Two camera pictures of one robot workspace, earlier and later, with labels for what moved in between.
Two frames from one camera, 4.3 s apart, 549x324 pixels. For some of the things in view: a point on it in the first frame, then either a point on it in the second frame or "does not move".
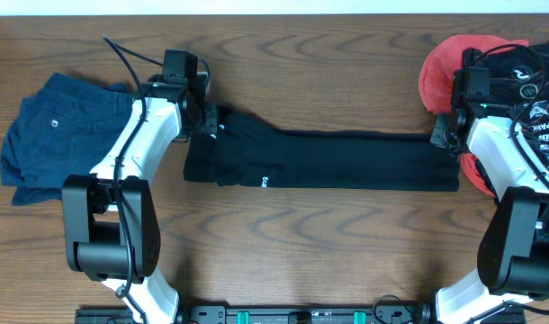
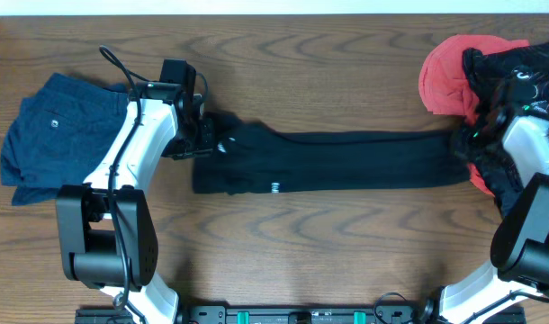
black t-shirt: x=244 y=151 does not move
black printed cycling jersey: x=526 y=88 does not move
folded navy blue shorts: x=65 y=130 does not move
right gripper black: x=439 y=134 -> x=461 y=146
